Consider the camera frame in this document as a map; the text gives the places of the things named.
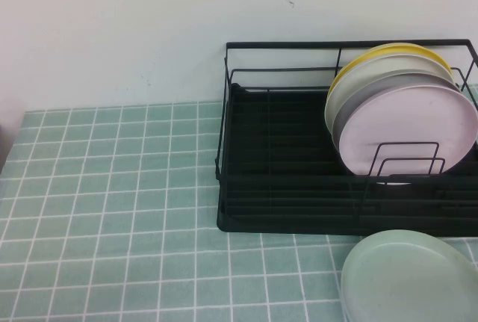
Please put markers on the cream white plate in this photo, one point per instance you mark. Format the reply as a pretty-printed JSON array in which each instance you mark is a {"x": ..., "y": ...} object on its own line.
[{"x": 358, "y": 83}]

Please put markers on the pale green plate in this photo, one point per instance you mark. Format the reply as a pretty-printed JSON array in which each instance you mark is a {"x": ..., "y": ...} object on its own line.
[{"x": 403, "y": 277}]

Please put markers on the grey plate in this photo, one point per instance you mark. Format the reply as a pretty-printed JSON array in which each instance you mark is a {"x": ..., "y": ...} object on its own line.
[{"x": 345, "y": 118}]

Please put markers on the green checked tablecloth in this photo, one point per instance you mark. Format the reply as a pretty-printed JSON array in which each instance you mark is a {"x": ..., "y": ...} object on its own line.
[{"x": 112, "y": 206}]

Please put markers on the pink plate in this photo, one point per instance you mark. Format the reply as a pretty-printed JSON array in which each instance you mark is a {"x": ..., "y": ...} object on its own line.
[{"x": 411, "y": 124}]

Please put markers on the yellow plate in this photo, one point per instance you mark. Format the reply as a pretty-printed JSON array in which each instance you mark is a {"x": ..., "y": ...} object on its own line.
[{"x": 411, "y": 46}]

